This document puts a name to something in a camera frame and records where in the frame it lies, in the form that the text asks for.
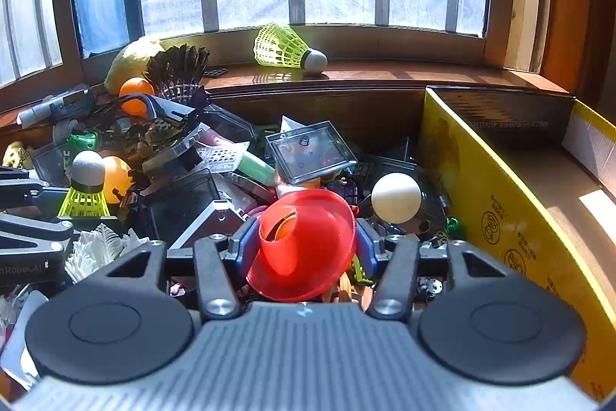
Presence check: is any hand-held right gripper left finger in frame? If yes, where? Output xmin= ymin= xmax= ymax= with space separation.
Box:
xmin=103 ymin=217 xmax=264 ymax=322

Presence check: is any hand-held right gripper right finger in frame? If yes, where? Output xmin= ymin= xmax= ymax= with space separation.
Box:
xmin=355 ymin=218 xmax=517 ymax=322

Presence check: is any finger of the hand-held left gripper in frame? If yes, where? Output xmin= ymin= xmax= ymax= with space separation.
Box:
xmin=0 ymin=167 xmax=67 ymax=211
xmin=0 ymin=213 xmax=76 ymax=255

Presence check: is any red plastic funnel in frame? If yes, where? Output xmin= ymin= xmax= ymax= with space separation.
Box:
xmin=245 ymin=188 xmax=358 ymax=303

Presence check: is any yellow-green plastic shuttlecock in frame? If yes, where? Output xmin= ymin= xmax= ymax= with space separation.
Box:
xmin=253 ymin=22 xmax=329 ymax=75
xmin=58 ymin=149 xmax=111 ymax=218

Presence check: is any white feather shuttlecock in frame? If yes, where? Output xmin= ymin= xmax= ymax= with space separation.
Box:
xmin=64 ymin=223 xmax=150 ymax=284

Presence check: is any orange ping pong ball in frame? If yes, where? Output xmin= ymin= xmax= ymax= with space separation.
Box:
xmin=119 ymin=77 xmax=155 ymax=116
xmin=102 ymin=156 xmax=133 ymax=205

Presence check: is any yellow cardboard box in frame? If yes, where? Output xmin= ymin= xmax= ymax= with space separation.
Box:
xmin=416 ymin=86 xmax=616 ymax=402

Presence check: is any yellow plush bear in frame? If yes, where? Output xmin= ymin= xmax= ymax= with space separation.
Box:
xmin=2 ymin=141 xmax=34 ymax=171

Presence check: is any white ping pong ball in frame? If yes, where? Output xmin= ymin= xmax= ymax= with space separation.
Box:
xmin=371 ymin=173 xmax=423 ymax=226

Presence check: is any white plastic blister pack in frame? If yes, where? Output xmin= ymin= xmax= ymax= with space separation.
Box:
xmin=0 ymin=290 xmax=49 ymax=393

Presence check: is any green tube white cap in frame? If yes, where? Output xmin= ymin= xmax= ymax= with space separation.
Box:
xmin=236 ymin=151 xmax=277 ymax=185

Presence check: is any dark blue plastic case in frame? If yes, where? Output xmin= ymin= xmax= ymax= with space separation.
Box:
xmin=144 ymin=173 xmax=222 ymax=243

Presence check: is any green dome toy piece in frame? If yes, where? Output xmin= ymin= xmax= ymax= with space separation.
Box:
xmin=67 ymin=131 xmax=99 ymax=152

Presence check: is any white tube on sill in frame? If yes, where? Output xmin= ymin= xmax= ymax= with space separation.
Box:
xmin=17 ymin=86 xmax=97 ymax=126

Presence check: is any white perforated plastic piece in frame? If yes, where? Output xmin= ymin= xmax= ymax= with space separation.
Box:
xmin=197 ymin=141 xmax=251 ymax=173

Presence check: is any dark clear plastic case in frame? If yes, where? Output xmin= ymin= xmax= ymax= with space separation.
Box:
xmin=264 ymin=121 xmax=358 ymax=186

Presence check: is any yellow plush toy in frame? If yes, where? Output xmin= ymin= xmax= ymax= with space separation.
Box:
xmin=103 ymin=36 xmax=167 ymax=96

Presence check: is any wooden window sill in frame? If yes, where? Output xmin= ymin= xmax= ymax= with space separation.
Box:
xmin=0 ymin=57 xmax=573 ymax=113

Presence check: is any black feather shuttlecock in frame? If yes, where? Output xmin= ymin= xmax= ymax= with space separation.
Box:
xmin=144 ymin=44 xmax=210 ymax=104

